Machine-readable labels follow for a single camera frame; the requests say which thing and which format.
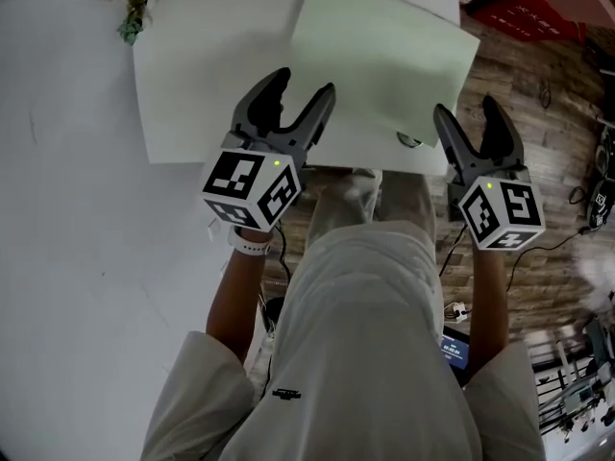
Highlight spare gripper on floor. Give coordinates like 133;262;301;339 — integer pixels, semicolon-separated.
584;179;615;233

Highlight red cardboard box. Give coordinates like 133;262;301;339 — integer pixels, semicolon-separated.
466;0;588;43

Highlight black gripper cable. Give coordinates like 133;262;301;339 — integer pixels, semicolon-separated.
272;224;294;285
435;222;470;279

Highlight white wristwatch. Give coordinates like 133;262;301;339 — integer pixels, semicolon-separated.
227;226;274;257

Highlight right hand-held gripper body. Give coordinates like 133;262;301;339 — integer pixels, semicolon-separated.
446;158;547;253

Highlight black floor cable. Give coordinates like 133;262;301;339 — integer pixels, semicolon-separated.
505;226;593;293

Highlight white power strip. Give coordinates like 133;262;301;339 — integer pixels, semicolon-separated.
443;302;471;325

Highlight small green artificial plant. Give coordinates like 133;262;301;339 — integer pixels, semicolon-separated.
116;0;156;47

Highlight dark tablet screen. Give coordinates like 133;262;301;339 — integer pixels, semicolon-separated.
438;332;473;373

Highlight person's left forearm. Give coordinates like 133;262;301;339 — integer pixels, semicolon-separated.
206;228;275;367

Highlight light green folder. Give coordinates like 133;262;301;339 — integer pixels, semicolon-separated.
289;0;481;149

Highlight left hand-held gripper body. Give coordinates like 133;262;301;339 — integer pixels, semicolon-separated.
199;125;317;233

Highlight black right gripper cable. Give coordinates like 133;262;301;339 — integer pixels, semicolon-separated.
435;222;470;279

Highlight metal rack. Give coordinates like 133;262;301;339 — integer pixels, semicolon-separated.
528;314;615;444

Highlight person's light trousers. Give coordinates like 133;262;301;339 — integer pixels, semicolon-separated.
306;168;437;252

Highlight person's white t-shirt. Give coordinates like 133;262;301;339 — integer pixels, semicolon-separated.
138;222;548;461

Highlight person's right forearm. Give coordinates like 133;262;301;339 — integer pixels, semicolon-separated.
466;243;511;386

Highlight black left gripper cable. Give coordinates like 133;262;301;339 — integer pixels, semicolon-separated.
272;224;294;285

